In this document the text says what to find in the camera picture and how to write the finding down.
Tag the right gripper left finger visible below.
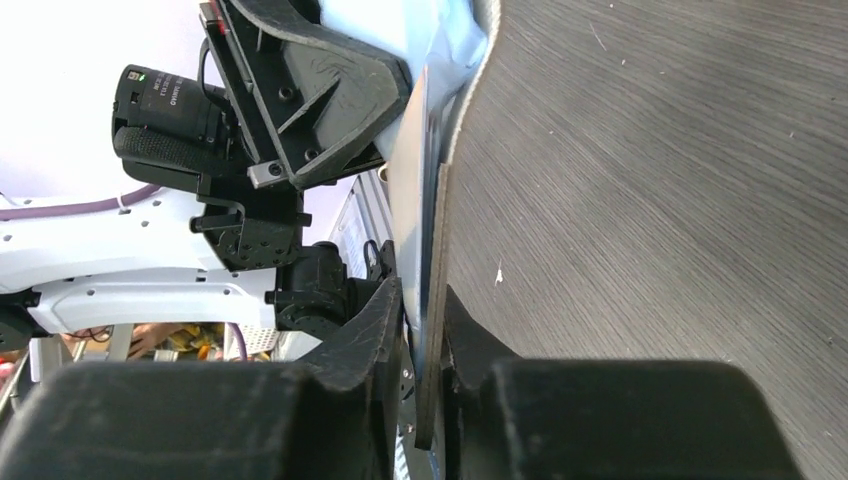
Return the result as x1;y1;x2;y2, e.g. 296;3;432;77
1;278;402;479

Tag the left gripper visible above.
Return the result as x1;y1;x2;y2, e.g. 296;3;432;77
199;1;411;190

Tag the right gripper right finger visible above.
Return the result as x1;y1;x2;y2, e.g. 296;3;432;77
443;292;802;479

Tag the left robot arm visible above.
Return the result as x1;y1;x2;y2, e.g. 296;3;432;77
1;1;411;350

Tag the clear plastic card holder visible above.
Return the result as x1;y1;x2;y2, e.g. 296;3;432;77
321;1;488;371

